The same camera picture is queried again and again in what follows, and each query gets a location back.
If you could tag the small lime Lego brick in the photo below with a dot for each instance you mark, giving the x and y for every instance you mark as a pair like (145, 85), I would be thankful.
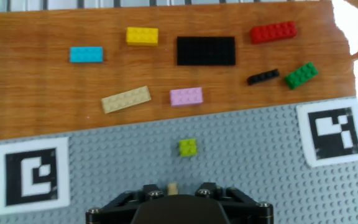
(188, 147)

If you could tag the long tan Lego plate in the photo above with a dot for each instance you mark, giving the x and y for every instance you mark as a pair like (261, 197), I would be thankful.
(125, 99)

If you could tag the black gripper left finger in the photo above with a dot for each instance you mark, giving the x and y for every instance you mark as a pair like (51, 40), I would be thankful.
(120, 205)

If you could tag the wood grain table mat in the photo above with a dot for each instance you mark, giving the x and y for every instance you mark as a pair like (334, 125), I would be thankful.
(26, 93)

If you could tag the pink Lego brick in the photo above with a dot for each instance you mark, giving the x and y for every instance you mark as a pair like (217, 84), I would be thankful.
(186, 96)

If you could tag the cyan Lego brick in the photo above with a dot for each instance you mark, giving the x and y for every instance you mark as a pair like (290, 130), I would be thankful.
(86, 54)

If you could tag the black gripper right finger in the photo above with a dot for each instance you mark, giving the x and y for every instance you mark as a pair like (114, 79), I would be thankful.
(247, 205)

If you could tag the yellow Lego brick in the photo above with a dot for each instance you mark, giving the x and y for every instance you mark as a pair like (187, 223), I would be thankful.
(142, 36)

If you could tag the red Lego brick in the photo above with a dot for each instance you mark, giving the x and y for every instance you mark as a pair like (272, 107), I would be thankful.
(273, 32)

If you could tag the small tan Lego piece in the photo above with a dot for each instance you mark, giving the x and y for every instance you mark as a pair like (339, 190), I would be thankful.
(172, 188)

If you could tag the black white fiducial marker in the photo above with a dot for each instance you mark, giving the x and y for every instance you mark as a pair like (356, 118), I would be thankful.
(328, 146)
(14, 183)

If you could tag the narrow black Lego plate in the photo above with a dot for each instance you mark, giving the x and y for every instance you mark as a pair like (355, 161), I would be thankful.
(263, 76)

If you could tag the large black Lego plate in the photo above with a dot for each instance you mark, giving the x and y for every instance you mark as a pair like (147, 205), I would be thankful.
(206, 51)

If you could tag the grey Lego baseplate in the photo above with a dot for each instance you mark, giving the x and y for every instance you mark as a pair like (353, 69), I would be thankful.
(228, 168)

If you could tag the green Lego brick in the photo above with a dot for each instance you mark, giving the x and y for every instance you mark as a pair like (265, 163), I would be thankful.
(301, 75)

